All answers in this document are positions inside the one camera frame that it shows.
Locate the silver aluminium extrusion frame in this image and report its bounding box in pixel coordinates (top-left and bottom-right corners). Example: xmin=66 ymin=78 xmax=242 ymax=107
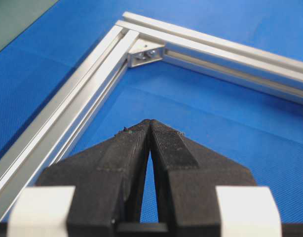
xmin=0 ymin=12 xmax=303 ymax=221

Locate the blue table mat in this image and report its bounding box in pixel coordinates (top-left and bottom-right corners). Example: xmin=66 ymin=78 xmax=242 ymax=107
xmin=0 ymin=0 xmax=303 ymax=223

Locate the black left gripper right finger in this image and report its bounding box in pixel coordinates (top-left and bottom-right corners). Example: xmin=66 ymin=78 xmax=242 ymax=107
xmin=150 ymin=119 xmax=252 ymax=237

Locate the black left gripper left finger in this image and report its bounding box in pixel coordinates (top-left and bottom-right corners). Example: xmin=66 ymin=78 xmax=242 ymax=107
xmin=36 ymin=119 xmax=151 ymax=237

